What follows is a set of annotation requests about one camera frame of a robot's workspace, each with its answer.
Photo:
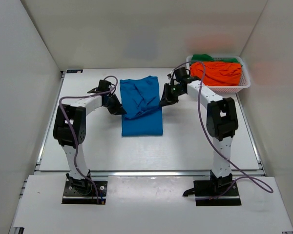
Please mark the dark label sticker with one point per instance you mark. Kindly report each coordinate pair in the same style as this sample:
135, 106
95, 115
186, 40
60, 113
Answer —
74, 71

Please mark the white plastic basket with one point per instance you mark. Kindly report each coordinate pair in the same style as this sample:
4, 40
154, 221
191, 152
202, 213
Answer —
244, 81

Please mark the blue t shirt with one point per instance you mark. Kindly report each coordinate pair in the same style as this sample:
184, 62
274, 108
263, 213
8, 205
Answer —
140, 99

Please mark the orange t shirt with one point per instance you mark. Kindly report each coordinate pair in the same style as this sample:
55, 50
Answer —
217, 73

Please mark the green t shirt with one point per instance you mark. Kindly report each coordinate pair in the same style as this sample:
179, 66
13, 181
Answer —
208, 58

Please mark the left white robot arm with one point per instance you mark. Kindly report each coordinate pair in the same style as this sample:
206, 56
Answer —
70, 129

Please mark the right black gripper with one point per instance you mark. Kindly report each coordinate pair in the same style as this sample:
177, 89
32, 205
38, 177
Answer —
168, 101

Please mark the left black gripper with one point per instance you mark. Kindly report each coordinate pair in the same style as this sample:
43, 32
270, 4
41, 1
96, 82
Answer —
118, 109

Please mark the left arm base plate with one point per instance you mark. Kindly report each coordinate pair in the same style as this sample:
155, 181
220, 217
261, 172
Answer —
74, 195

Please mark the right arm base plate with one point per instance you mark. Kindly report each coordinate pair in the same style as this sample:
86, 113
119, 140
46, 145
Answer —
215, 192

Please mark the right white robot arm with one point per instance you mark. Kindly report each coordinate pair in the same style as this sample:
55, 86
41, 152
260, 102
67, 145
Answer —
221, 121

